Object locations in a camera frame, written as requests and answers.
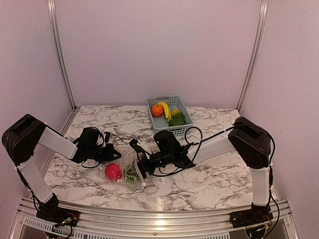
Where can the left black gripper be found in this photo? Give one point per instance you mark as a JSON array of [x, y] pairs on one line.
[[109, 155]]

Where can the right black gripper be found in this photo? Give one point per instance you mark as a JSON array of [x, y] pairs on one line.
[[144, 162]]

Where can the clear zip top bag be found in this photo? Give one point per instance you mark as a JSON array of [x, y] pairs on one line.
[[123, 171]]

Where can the red fake fruit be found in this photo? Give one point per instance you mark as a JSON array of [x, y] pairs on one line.
[[113, 172]]

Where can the yellow fake bananas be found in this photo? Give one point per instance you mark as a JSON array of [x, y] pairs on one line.
[[166, 109]]

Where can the small orange green fake fruit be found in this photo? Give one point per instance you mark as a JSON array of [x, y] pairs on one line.
[[175, 113]]

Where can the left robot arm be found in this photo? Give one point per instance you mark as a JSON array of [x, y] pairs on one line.
[[21, 139]]

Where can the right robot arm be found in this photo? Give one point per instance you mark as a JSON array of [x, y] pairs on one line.
[[253, 143]]

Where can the light blue plastic basket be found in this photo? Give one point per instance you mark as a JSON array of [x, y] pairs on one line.
[[161, 123]]

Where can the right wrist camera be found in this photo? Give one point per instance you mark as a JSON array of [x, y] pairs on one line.
[[141, 147]]

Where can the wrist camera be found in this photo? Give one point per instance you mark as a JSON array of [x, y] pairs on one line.
[[141, 147], [106, 138]]

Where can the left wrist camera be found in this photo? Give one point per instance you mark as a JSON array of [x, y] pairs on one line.
[[106, 138]]

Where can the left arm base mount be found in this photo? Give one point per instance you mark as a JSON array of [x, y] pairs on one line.
[[59, 216]]

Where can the aluminium front rail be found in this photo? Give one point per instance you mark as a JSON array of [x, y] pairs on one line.
[[102, 223]]

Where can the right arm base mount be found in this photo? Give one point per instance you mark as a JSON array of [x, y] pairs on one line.
[[252, 216]]

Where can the left aluminium corner post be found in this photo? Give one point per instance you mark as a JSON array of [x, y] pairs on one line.
[[58, 49]]

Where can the aluminium corner post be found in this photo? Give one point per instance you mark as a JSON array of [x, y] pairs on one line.
[[260, 29], [58, 49]]

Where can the right aluminium corner post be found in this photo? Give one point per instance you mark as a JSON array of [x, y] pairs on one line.
[[260, 29]]

